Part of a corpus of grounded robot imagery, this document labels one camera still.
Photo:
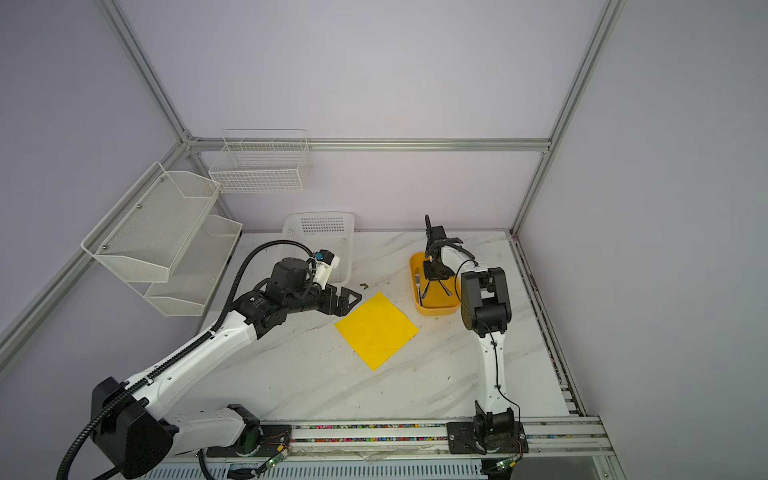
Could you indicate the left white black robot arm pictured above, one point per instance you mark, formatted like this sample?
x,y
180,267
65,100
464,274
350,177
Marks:
x,y
134,427

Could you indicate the white plastic perforated basket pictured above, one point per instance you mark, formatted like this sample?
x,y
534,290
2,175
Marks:
x,y
329,230

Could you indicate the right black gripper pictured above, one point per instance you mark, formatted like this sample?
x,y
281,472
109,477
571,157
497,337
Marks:
x,y
430,276

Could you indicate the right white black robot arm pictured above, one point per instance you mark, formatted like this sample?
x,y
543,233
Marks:
x,y
485,308

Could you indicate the metal knife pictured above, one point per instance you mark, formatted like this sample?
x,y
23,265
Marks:
x,y
417,283

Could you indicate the yellow plastic tub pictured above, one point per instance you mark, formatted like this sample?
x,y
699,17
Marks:
x,y
436,302

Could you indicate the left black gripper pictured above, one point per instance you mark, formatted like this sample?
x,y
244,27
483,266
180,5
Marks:
x,y
342,308

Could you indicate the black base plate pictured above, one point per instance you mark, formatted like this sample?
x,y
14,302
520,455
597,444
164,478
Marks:
x,y
264,442
465,438

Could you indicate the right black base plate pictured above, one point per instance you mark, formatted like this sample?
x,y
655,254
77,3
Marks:
x,y
465,438

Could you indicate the aluminium front rail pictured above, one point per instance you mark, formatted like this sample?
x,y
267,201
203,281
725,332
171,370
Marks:
x,y
374,440

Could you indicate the lower white mesh shelf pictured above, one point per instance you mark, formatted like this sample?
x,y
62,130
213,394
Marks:
x,y
197,275

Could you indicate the white wire wall basket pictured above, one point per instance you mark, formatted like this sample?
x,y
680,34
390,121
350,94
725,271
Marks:
x,y
263,161

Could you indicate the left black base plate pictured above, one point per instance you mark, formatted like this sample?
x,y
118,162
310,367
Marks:
x,y
264,442

